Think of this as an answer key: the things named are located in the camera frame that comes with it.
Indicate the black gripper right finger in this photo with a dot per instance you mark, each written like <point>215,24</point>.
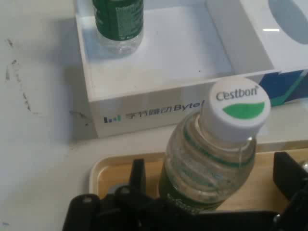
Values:
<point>296,183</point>

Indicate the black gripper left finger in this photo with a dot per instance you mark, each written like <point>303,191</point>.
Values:
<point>134,178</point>

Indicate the clear water bottle white cap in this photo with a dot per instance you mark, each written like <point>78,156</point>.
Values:
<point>118,21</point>
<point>238,106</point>

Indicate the light wooden tray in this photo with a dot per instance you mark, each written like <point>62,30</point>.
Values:
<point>115,173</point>

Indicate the white compartment organizer box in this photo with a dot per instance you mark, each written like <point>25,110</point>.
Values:
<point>156,72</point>

